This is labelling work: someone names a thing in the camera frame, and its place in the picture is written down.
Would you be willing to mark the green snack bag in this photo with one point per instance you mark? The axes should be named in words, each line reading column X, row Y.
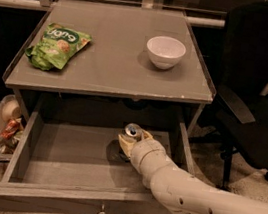
column 56, row 47

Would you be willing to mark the white ceramic bowl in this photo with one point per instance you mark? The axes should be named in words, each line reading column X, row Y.
column 165, row 52

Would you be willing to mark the grey cabinet table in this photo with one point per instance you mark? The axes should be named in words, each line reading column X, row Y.
column 116, row 63

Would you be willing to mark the open grey top drawer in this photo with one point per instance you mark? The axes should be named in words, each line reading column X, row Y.
column 68, row 162

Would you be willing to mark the black office chair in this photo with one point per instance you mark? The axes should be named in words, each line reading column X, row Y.
column 239, row 112

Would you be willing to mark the orange soda can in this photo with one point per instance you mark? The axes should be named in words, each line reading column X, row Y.
column 9, row 130

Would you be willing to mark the silver blue redbull can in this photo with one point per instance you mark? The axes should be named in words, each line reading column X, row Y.
column 134, row 131

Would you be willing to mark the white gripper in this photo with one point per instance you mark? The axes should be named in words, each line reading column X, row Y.
column 141, row 151

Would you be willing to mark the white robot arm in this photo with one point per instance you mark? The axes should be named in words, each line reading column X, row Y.
column 177, row 190

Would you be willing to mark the white round object in bin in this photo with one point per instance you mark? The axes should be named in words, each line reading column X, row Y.
column 11, row 110

